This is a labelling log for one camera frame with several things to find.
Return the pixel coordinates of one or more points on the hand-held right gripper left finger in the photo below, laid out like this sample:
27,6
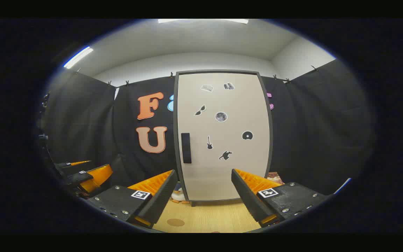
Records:
161,201

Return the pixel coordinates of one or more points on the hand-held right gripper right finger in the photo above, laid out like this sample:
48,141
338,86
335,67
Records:
247,197

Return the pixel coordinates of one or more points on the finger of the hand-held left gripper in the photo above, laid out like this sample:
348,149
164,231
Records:
66,167
77,177

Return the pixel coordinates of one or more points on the round brown coaster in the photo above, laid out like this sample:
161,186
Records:
175,222

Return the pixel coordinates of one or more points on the grey cabinet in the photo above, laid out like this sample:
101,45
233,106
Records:
215,202

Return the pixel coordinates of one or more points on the beige cabinet door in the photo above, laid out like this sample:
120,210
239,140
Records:
222,175

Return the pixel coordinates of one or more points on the penguin plush toy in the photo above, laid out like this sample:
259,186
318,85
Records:
178,196

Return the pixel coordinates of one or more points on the stack of brown books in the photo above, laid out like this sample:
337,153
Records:
275,176

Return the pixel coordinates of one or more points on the black backdrop cloth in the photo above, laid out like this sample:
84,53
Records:
82,115

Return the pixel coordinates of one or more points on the long ceiling light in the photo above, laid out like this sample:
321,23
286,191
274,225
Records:
203,21
78,57

